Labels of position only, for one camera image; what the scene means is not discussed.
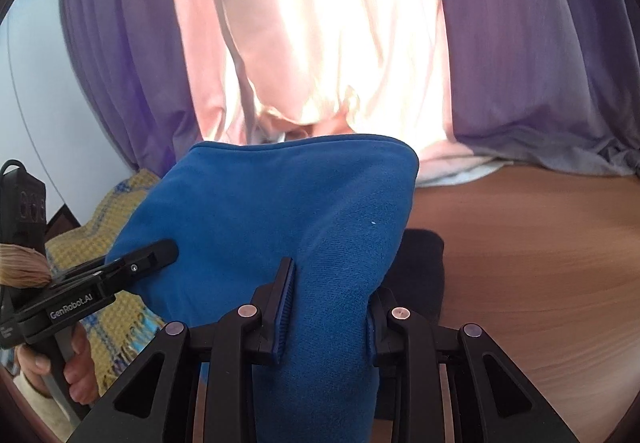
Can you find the person's left hand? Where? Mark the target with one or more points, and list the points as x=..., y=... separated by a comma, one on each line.
x=80, y=363

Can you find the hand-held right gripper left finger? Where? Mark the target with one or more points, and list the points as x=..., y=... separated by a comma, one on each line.
x=282, y=318

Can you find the dark wooden furniture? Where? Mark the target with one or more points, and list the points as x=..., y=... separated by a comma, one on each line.
x=62, y=223

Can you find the white cream cloth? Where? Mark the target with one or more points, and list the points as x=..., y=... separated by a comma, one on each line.
x=310, y=23

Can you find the blue fleece pants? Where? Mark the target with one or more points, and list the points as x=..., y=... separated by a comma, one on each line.
x=280, y=203

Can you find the tan fringe tuft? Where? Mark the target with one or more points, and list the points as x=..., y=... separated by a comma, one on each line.
x=22, y=265

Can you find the person's left forearm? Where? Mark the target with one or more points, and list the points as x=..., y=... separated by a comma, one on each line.
x=35, y=403

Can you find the yellow plaid fringed blanket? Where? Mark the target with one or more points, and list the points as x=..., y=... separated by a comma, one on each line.
x=100, y=218

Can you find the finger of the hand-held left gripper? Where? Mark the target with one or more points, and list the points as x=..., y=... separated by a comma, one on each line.
x=150, y=258

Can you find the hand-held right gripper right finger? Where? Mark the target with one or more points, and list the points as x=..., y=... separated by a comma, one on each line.
x=385, y=338

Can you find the black folded garment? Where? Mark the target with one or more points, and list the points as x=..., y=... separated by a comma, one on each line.
x=420, y=268

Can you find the purple grey curtain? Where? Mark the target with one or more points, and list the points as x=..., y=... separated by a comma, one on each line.
x=125, y=48

